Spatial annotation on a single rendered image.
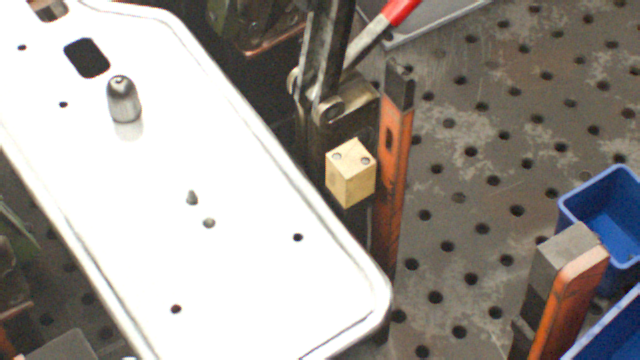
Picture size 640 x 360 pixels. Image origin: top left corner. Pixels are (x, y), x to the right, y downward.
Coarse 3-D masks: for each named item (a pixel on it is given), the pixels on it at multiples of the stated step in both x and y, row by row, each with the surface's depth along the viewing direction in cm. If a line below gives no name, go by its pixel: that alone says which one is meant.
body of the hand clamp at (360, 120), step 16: (352, 80) 115; (352, 96) 114; (368, 96) 114; (304, 112) 115; (352, 112) 113; (368, 112) 115; (304, 128) 118; (320, 128) 114; (336, 128) 114; (352, 128) 116; (368, 128) 118; (304, 144) 120; (320, 144) 116; (336, 144) 116; (368, 144) 120; (304, 160) 122; (320, 160) 118; (320, 176) 121
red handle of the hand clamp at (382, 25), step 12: (396, 0) 109; (408, 0) 109; (420, 0) 109; (384, 12) 110; (396, 12) 109; (408, 12) 110; (372, 24) 110; (384, 24) 110; (396, 24) 110; (360, 36) 111; (372, 36) 110; (384, 36) 111; (348, 48) 111; (360, 48) 111; (372, 48) 111; (348, 60) 111; (360, 60) 111; (348, 72) 112; (312, 84) 112; (312, 96) 112
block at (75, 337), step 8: (72, 328) 109; (64, 336) 109; (72, 336) 109; (80, 336) 109; (48, 344) 108; (56, 344) 108; (64, 344) 108; (72, 344) 108; (80, 344) 108; (88, 344) 108; (32, 352) 108; (40, 352) 108; (48, 352) 108; (56, 352) 108; (64, 352) 108; (72, 352) 108; (80, 352) 108; (88, 352) 108
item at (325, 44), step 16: (304, 0) 100; (320, 0) 104; (336, 0) 101; (352, 0) 102; (320, 16) 106; (336, 16) 102; (352, 16) 103; (320, 32) 107; (336, 32) 104; (304, 48) 109; (320, 48) 108; (336, 48) 106; (304, 64) 110; (320, 64) 109; (336, 64) 107; (304, 80) 112; (320, 80) 109; (336, 80) 110; (304, 96) 114; (320, 96) 110
